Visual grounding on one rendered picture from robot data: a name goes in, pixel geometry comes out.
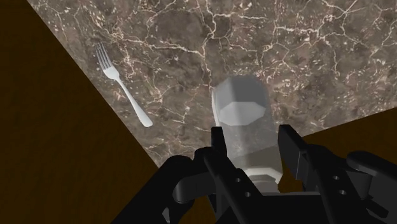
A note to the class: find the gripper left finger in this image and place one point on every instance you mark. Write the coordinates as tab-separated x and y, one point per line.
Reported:
223	183

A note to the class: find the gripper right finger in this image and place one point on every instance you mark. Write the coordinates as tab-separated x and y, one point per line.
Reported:
322	173

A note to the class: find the clear glass shaker with grey cap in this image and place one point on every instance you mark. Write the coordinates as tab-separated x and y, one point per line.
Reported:
245	124

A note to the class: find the silver fork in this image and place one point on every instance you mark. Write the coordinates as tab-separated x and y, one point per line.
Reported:
119	83

